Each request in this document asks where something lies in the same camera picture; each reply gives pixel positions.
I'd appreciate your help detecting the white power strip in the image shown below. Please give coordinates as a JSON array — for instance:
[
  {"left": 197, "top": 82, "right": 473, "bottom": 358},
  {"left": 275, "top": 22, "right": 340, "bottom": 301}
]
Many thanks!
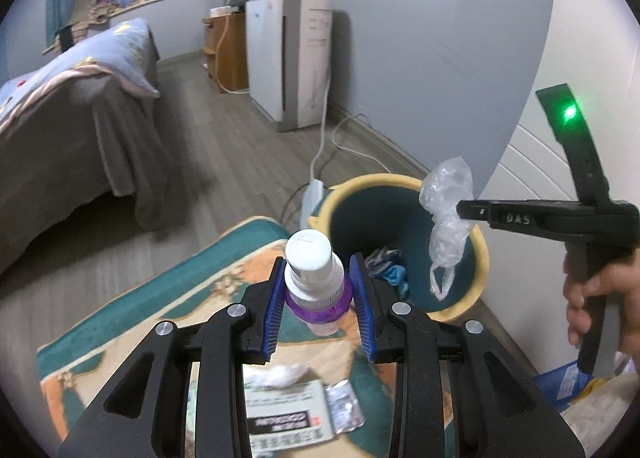
[{"left": 300, "top": 178, "right": 327, "bottom": 232}]

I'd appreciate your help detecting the wooden cabinet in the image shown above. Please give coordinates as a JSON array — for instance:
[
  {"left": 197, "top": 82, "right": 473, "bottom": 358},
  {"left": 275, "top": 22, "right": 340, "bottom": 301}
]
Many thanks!
[{"left": 202, "top": 8, "right": 250, "bottom": 94}]

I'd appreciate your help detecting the teal bin with yellow rim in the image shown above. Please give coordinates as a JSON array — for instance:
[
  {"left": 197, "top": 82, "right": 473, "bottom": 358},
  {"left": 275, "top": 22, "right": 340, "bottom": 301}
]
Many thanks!
[{"left": 307, "top": 173, "right": 488, "bottom": 323}]

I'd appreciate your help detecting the blue flat packet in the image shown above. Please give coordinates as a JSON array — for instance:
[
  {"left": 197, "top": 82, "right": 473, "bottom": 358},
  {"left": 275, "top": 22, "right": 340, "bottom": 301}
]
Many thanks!
[{"left": 532, "top": 360, "right": 599, "bottom": 410}]

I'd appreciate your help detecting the white crumpled tissue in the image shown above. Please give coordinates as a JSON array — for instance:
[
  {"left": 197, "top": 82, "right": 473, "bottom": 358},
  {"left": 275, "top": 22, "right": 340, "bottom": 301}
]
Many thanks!
[{"left": 247, "top": 362, "right": 309, "bottom": 390}]

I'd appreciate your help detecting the white bottle with purple band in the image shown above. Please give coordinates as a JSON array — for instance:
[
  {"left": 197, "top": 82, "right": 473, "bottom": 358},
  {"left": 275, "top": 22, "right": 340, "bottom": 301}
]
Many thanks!
[{"left": 284, "top": 231, "right": 353, "bottom": 337}]

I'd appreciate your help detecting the person's right hand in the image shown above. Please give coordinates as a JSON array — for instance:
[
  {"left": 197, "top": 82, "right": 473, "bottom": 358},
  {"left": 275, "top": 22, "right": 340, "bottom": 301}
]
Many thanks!
[{"left": 562, "top": 247, "right": 640, "bottom": 355}]

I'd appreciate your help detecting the white fluffy cloth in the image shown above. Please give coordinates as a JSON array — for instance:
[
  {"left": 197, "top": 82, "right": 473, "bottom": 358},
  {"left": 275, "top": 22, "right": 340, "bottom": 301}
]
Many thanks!
[{"left": 565, "top": 373, "right": 640, "bottom": 455}]

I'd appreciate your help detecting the wooden bed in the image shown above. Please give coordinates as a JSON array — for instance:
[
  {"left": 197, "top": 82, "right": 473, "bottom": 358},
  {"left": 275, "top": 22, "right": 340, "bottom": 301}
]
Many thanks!
[{"left": 0, "top": 18, "right": 172, "bottom": 275}]

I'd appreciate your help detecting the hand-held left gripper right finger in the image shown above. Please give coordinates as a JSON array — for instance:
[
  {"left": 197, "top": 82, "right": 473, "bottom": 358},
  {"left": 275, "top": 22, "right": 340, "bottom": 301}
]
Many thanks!
[{"left": 348, "top": 253, "right": 586, "bottom": 458}]

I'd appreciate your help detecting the plaid pillow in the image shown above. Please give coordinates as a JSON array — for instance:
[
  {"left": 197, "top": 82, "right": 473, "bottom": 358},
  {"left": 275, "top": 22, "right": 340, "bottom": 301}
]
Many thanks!
[{"left": 67, "top": 1, "right": 124, "bottom": 39}]

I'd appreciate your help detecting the blue floral quilt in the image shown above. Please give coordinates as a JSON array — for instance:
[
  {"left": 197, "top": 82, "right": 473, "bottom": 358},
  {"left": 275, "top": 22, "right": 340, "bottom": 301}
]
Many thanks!
[{"left": 0, "top": 18, "right": 162, "bottom": 139}]

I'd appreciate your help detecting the white television cable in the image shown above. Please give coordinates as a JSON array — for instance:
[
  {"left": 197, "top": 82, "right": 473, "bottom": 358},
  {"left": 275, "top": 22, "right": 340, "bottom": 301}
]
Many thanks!
[{"left": 216, "top": 13, "right": 251, "bottom": 95}]

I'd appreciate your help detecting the green cushion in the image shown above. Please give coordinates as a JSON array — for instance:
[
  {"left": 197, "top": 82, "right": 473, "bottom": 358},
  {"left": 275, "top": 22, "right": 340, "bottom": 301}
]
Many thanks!
[{"left": 70, "top": 0, "right": 104, "bottom": 24}]

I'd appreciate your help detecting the teal and orange patterned mat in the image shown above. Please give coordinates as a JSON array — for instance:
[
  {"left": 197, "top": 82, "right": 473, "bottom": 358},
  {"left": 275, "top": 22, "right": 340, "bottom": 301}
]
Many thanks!
[{"left": 37, "top": 215, "right": 546, "bottom": 458}]

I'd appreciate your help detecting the white card packet black label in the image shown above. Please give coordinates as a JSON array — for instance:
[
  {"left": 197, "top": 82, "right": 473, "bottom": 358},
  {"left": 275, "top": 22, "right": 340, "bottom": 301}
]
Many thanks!
[{"left": 244, "top": 380, "right": 337, "bottom": 458}]

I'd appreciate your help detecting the blue cord bundle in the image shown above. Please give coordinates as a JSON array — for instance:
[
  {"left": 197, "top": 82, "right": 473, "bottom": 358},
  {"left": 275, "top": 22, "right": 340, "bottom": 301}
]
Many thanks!
[{"left": 365, "top": 247, "right": 412, "bottom": 300}]

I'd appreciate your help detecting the silver blister pack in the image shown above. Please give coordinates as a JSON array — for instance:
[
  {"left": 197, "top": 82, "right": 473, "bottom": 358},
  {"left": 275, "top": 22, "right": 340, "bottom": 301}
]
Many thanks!
[{"left": 324, "top": 380, "right": 367, "bottom": 434}]

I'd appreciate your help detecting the wooden windowsill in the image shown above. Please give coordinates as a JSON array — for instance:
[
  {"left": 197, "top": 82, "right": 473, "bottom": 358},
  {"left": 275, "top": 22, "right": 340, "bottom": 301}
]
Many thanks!
[{"left": 42, "top": 0, "right": 165, "bottom": 55}]

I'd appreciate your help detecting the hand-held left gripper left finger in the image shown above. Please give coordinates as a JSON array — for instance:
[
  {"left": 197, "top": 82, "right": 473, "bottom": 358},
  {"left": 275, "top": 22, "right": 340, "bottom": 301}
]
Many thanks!
[{"left": 57, "top": 257, "right": 288, "bottom": 458}]

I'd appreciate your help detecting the grey bedspread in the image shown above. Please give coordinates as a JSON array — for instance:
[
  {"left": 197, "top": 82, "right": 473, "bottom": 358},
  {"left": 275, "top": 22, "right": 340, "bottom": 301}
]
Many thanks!
[{"left": 0, "top": 28, "right": 172, "bottom": 275}]

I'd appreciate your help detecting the white panelled door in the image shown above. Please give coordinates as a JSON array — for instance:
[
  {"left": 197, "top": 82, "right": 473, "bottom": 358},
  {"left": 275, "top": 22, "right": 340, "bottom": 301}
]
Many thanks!
[{"left": 470, "top": 0, "right": 640, "bottom": 379}]

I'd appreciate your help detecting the white power strip cable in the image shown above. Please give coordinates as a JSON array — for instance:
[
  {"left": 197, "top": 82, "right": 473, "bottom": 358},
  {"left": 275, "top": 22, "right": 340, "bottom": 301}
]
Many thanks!
[{"left": 310, "top": 78, "right": 432, "bottom": 185}]

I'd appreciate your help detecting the white air purifier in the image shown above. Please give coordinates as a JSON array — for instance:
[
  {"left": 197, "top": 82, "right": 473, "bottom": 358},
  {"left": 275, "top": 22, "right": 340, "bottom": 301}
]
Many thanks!
[{"left": 245, "top": 0, "right": 335, "bottom": 133}]

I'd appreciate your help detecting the clear plastic bag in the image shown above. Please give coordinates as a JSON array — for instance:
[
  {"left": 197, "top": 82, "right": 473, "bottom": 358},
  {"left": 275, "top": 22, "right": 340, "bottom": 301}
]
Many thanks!
[{"left": 419, "top": 157, "right": 475, "bottom": 302}]

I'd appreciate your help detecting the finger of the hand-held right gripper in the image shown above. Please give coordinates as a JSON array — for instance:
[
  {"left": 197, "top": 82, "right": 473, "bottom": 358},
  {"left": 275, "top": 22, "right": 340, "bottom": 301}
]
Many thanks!
[{"left": 456, "top": 199, "right": 494, "bottom": 226}]

